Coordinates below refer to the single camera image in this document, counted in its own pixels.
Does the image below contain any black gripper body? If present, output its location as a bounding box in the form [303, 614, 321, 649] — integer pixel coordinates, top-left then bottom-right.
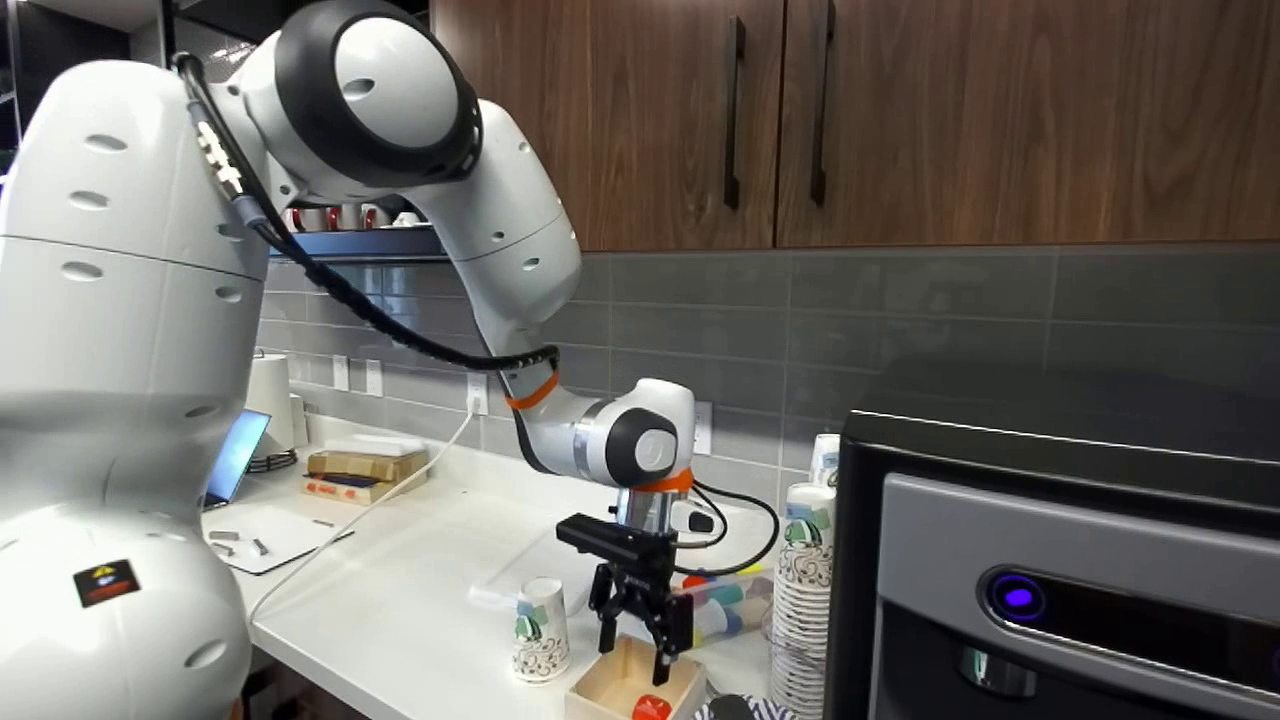
[586, 556, 697, 639]

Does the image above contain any blue white patterned bowl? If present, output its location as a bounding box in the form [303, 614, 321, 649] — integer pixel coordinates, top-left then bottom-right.
[690, 691, 804, 720]

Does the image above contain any light wooden box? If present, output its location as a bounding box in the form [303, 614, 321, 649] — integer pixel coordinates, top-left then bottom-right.
[561, 633, 706, 720]

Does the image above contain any printed paper cup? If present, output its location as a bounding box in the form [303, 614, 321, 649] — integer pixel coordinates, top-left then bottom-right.
[508, 572, 574, 686]

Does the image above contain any clear plastic container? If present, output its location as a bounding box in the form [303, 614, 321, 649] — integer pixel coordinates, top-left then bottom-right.
[671, 556, 780, 653]

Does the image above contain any stack of printed paper cups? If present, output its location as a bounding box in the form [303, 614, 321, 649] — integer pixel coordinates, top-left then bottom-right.
[807, 429, 846, 493]
[767, 480, 840, 720]

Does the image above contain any wooden tray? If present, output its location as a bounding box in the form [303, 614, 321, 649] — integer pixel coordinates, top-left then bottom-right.
[301, 444, 433, 506]

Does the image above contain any white paper sheet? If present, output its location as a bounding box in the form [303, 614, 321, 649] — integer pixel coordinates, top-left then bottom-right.
[196, 501, 354, 577]

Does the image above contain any black and grey appliance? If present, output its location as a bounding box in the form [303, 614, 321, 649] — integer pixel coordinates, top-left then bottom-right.
[822, 404, 1280, 720]

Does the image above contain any white paper towel roll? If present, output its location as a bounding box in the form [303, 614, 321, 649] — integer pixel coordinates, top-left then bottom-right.
[245, 346, 301, 453]

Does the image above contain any blue laptop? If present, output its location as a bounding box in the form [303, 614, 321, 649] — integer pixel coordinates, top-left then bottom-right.
[196, 407, 272, 512]

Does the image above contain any brown wooden cabinet door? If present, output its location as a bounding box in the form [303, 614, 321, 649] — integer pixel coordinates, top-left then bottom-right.
[775, 0, 1280, 252]
[429, 0, 786, 256]

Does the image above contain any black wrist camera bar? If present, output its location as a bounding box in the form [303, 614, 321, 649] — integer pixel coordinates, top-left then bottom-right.
[552, 512, 681, 572]

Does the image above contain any white power cable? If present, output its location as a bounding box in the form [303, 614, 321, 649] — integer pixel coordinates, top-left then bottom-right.
[245, 404, 479, 624]

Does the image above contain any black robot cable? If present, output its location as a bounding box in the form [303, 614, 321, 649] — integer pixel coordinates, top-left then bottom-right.
[173, 51, 784, 579]

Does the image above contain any blue wall shelf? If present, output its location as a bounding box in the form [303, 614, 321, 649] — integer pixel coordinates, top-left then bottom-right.
[285, 224, 449, 264]

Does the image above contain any black cabinet handle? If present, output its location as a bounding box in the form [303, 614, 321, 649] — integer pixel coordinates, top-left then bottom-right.
[807, 0, 840, 213]
[720, 16, 753, 216]

